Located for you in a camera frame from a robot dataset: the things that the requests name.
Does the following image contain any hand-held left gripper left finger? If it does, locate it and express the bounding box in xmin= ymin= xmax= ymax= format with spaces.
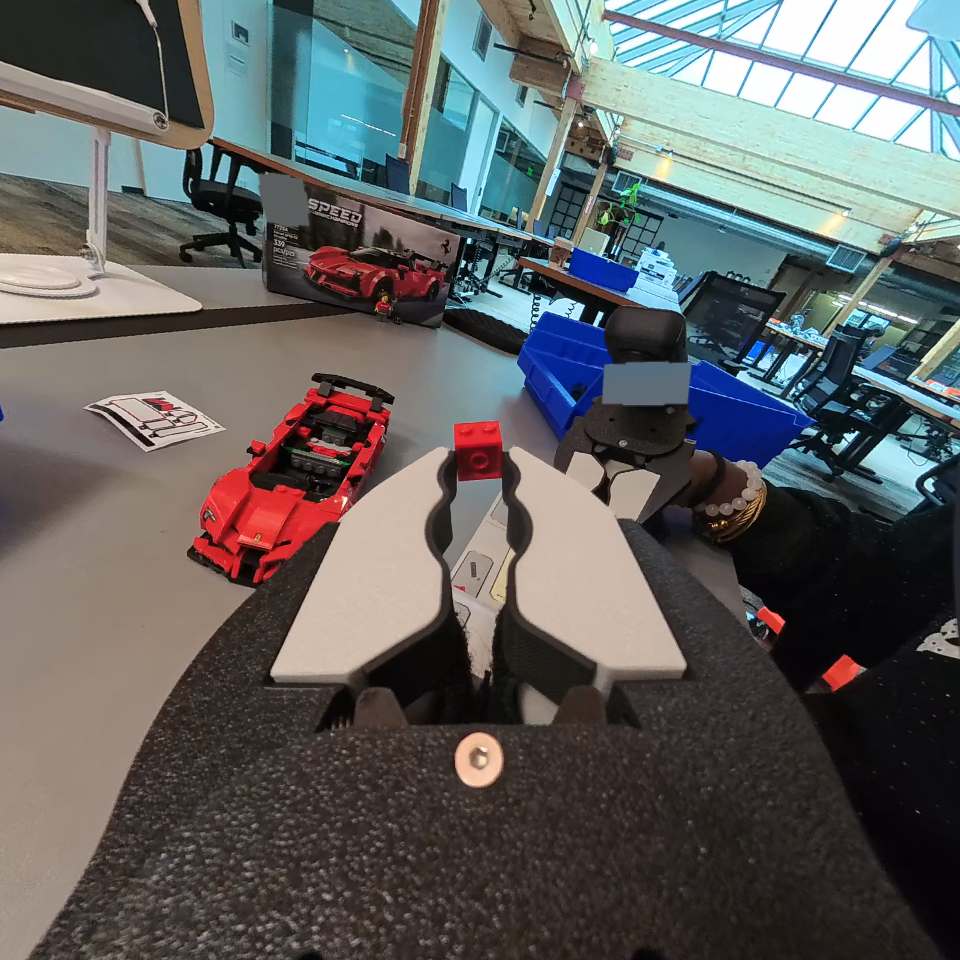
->
xmin=268 ymin=446 xmax=460 ymax=687

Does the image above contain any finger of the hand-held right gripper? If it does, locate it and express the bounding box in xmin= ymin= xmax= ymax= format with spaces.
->
xmin=564 ymin=452 xmax=610 ymax=498
xmin=604 ymin=465 xmax=661 ymax=524

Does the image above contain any white sticker sheet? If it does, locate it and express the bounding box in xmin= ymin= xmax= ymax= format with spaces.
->
xmin=84 ymin=390 xmax=226 ymax=453

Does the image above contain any red square lego brick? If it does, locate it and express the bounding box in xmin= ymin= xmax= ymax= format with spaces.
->
xmin=453 ymin=420 xmax=504 ymax=481

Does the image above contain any lego set box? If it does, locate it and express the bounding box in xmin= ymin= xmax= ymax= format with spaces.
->
xmin=258 ymin=172 xmax=462 ymax=329

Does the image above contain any lego instruction booklet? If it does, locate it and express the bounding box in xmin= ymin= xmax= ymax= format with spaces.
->
xmin=448 ymin=491 xmax=520 ymax=665

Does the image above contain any red lego car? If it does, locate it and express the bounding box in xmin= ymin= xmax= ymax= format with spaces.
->
xmin=187 ymin=372 xmax=396 ymax=586

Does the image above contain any white bead bracelet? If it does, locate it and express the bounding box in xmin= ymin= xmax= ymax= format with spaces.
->
xmin=693 ymin=459 xmax=766 ymax=519

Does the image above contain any black quilted pad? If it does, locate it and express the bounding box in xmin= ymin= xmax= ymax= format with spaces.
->
xmin=442 ymin=306 xmax=532 ymax=356

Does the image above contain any wooden desk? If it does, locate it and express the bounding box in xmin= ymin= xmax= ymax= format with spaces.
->
xmin=517 ymin=255 xmax=684 ymax=327

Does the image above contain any person's right forearm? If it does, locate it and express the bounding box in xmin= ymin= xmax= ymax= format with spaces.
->
xmin=723 ymin=480 xmax=960 ymax=676

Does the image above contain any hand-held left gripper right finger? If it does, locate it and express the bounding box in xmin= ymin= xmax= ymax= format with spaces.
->
xmin=501 ymin=446 xmax=689 ymax=689

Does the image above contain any black office chair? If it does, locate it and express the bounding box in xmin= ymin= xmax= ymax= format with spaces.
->
xmin=791 ymin=326 xmax=912 ymax=485
xmin=178 ymin=146 xmax=264 ymax=270

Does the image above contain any green plant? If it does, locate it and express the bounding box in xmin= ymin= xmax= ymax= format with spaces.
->
xmin=598 ymin=182 xmax=645 ymax=230

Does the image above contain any long white desk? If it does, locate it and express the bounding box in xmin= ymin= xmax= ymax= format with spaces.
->
xmin=761 ymin=318 xmax=960 ymax=429

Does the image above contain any gold bracelet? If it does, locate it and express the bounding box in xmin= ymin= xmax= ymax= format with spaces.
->
xmin=696 ymin=480 xmax=771 ymax=546

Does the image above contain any long dark desk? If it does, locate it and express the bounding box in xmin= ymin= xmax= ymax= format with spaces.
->
xmin=210 ymin=137 xmax=541 ymax=241

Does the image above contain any black panel on white stand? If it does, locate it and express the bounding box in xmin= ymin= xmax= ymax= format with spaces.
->
xmin=0 ymin=0 xmax=216 ymax=325

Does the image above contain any black mesh-back chair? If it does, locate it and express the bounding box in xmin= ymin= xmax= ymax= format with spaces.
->
xmin=678 ymin=270 xmax=787 ymax=369

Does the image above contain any blue plastic storage bin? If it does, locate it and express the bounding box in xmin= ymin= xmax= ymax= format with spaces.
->
xmin=517 ymin=311 xmax=816 ymax=470
xmin=568 ymin=247 xmax=640 ymax=294

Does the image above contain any person's right hand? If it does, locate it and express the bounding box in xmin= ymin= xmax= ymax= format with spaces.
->
xmin=684 ymin=448 xmax=729 ymax=511

